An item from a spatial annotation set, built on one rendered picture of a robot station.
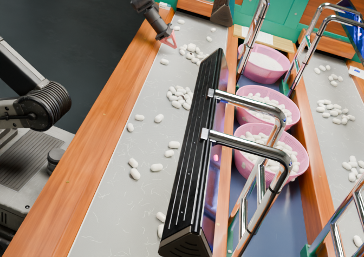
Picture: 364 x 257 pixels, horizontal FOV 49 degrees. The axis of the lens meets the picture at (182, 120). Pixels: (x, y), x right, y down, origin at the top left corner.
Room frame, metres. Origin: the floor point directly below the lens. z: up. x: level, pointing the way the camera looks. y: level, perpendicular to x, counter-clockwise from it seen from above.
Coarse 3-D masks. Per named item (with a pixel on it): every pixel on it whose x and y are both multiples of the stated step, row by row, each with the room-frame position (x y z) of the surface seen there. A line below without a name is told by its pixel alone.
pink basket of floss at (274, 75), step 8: (240, 48) 1.86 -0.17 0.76; (256, 48) 1.94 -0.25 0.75; (272, 56) 1.93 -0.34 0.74; (280, 56) 1.91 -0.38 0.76; (248, 64) 1.72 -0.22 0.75; (288, 64) 1.84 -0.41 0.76; (248, 72) 1.73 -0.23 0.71; (256, 72) 1.71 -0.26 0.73; (264, 72) 1.70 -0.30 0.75; (272, 72) 1.71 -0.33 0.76; (280, 72) 1.72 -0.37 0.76; (256, 80) 1.72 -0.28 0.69; (264, 80) 1.72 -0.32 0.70; (272, 80) 1.74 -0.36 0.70
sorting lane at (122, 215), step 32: (192, 32) 1.91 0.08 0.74; (224, 32) 2.04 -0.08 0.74; (160, 64) 1.48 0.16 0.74; (192, 64) 1.57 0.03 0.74; (160, 96) 1.25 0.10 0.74; (160, 128) 1.06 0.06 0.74; (128, 160) 0.87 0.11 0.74; (160, 160) 0.91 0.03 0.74; (96, 192) 0.71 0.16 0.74; (128, 192) 0.75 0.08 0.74; (160, 192) 0.78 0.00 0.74; (96, 224) 0.62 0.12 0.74; (128, 224) 0.65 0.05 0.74; (160, 224) 0.68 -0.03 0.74; (96, 256) 0.53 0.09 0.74; (128, 256) 0.56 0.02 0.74; (160, 256) 0.58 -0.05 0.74
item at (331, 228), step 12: (360, 180) 0.76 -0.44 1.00; (360, 192) 0.75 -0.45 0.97; (348, 204) 0.75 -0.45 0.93; (360, 204) 0.71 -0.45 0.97; (336, 216) 0.75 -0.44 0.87; (360, 216) 0.68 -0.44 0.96; (324, 228) 0.76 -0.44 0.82; (336, 228) 0.74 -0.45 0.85; (324, 240) 0.75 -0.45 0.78; (336, 240) 0.70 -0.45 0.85; (300, 252) 0.78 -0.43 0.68; (312, 252) 0.75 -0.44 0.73; (336, 252) 0.67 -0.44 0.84; (360, 252) 0.60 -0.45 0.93
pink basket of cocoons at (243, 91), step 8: (240, 88) 1.44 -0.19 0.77; (248, 88) 1.48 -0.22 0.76; (264, 88) 1.51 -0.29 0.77; (264, 96) 1.50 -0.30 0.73; (288, 104) 1.46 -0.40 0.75; (240, 112) 1.32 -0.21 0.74; (248, 112) 1.28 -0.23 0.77; (296, 112) 1.41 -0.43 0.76; (240, 120) 1.32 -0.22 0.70; (248, 120) 1.29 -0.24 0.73; (256, 120) 1.27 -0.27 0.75; (296, 120) 1.35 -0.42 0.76
